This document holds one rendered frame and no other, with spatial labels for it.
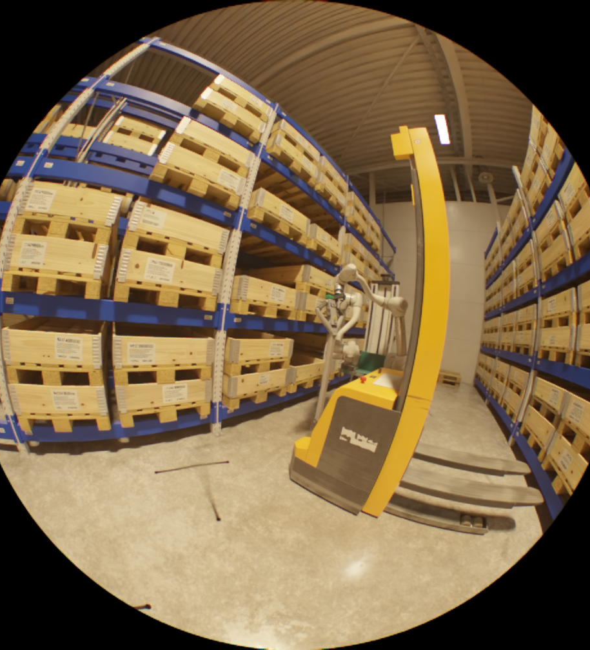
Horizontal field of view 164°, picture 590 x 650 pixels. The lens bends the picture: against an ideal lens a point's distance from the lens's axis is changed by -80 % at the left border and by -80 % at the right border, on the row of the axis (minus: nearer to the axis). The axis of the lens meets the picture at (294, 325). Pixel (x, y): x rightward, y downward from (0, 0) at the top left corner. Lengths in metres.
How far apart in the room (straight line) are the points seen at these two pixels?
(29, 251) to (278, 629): 2.22
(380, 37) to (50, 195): 6.71
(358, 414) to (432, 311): 0.65
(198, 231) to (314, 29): 6.11
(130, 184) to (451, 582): 3.10
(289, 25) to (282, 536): 8.01
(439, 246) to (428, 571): 1.78
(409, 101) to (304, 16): 3.80
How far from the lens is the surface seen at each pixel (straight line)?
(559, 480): 2.22
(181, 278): 1.55
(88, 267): 1.49
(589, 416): 2.06
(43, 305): 1.63
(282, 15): 6.85
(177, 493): 1.59
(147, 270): 1.49
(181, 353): 1.61
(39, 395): 1.72
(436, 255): 1.13
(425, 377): 1.07
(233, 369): 1.87
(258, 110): 2.72
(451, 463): 1.79
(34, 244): 1.63
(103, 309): 1.54
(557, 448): 2.34
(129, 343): 1.51
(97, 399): 1.62
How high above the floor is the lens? 1.22
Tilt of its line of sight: 2 degrees down
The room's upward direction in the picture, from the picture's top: 8 degrees clockwise
